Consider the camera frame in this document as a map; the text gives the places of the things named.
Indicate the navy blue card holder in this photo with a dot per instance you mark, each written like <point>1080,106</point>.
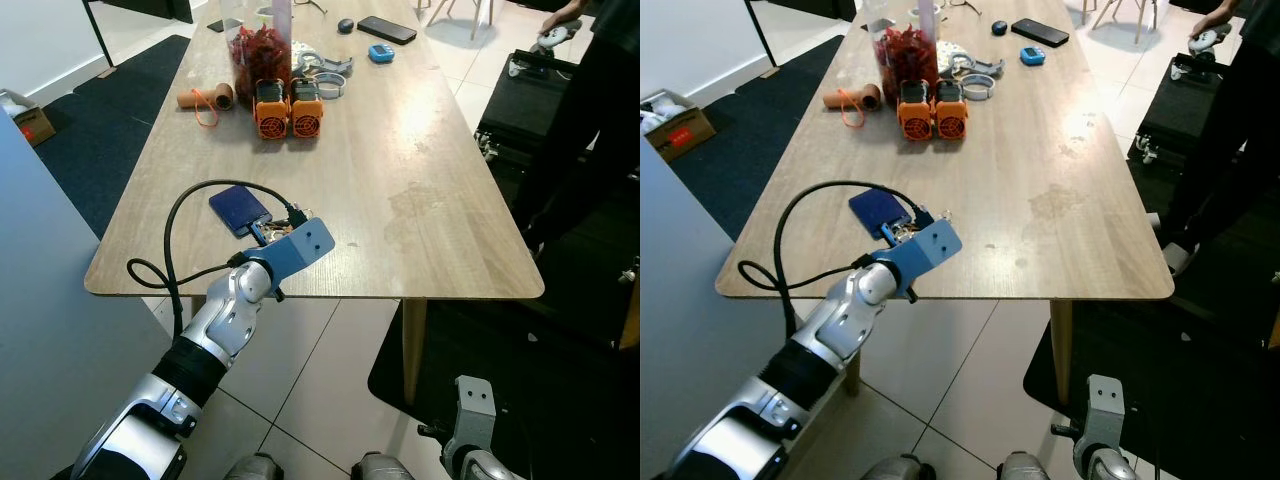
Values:
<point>878,210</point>
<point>238,208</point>

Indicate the grey handheld controller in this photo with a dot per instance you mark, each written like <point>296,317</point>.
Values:
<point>553,42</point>
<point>1205,45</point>

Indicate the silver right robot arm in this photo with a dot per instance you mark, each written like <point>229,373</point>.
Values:
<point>1105,468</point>
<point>480,465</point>

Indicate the person's hand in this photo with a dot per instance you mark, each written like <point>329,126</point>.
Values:
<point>556,20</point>
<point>1210,28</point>

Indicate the grey robot right leg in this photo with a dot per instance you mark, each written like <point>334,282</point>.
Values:
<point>382,467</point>
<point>1028,467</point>

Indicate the wooden table leg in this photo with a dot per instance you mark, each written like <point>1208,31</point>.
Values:
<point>414,350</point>
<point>852,372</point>
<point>197,305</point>
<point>1061,350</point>

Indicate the brown cardboard roll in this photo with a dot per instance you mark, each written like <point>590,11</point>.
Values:
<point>865,97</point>
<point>215,97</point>

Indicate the clear jar with red contents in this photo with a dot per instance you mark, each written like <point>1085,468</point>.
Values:
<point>260,55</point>
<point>908,55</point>

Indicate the grey plastic part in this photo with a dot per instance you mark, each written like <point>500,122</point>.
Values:
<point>985,68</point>
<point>335,66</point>

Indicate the black smartphone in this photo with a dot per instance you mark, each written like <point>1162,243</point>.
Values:
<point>387,30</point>
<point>1040,32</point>

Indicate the black metal stand pole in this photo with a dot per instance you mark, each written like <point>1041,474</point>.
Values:
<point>760,35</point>
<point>98,35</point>

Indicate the cardboard box with red label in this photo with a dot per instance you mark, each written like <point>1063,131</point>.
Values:
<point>28,122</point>
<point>680,130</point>

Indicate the black equipment case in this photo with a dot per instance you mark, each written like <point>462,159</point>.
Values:
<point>525,100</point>
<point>1180,110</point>

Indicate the person in black clothes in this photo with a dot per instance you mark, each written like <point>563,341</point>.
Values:
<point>590,120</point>
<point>1240,130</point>

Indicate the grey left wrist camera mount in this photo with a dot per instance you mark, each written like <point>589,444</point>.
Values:
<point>925,248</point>
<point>300,243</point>

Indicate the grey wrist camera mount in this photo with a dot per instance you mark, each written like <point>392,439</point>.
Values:
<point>476,405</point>
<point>925,248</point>
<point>300,243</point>
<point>1105,405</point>

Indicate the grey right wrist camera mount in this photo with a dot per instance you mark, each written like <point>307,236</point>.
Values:
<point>476,405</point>
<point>1105,405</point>

